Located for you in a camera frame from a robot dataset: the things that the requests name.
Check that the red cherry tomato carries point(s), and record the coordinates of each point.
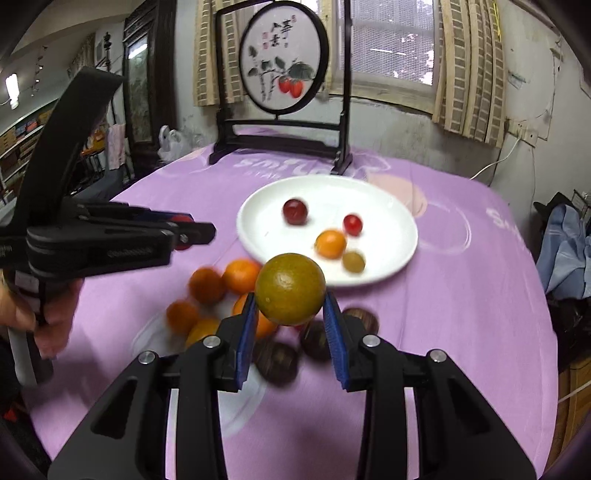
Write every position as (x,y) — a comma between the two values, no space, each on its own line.
(352,224)

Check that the pink hanging bag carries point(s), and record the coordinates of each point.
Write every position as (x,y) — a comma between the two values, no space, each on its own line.
(116,145)

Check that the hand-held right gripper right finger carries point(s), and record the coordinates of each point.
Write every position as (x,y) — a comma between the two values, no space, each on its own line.
(333,339)

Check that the beige patterned curtain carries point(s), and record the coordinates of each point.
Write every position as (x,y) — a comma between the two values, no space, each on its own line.
(207,55)
(471,69)

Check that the small orange kumquat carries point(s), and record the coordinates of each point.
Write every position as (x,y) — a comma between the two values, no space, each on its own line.
(330,243)

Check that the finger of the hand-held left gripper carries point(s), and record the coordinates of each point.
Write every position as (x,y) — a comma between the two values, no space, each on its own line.
(134,211)
(198,233)

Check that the wall shelves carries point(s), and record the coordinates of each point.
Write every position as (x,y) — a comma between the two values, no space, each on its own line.
(21,147)

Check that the blue clothing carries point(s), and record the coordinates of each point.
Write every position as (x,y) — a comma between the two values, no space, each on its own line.
(565,251)

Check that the round painted table screen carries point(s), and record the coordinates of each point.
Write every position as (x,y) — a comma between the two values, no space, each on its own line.
(277,60)

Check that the small red fruit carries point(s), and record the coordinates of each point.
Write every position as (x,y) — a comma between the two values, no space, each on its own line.
(183,247)

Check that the small green fruit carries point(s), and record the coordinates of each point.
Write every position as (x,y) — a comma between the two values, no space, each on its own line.
(353,261)

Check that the dark brown round fruit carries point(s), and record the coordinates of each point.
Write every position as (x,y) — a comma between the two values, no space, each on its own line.
(277,364)
(316,340)
(362,318)

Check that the green-orange round citrus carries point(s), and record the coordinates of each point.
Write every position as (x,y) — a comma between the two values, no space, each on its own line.
(291,288)

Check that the dark wooden cabinet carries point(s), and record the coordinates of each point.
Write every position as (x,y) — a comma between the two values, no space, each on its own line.
(147,83)

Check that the person's left hand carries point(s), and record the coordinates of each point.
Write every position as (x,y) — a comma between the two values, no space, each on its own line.
(62,309)

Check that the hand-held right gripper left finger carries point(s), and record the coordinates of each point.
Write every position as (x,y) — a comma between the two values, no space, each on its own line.
(247,332)

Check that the window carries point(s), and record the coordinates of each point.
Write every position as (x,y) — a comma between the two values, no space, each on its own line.
(388,41)

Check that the white wall socket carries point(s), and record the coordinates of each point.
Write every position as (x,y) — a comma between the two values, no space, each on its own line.
(521,131)

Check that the wall light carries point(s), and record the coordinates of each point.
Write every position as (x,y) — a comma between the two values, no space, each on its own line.
(11,91)

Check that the white plastic bag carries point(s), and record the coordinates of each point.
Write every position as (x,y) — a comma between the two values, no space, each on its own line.
(173,142)

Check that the white round plate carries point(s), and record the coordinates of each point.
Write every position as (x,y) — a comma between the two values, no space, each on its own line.
(277,240)

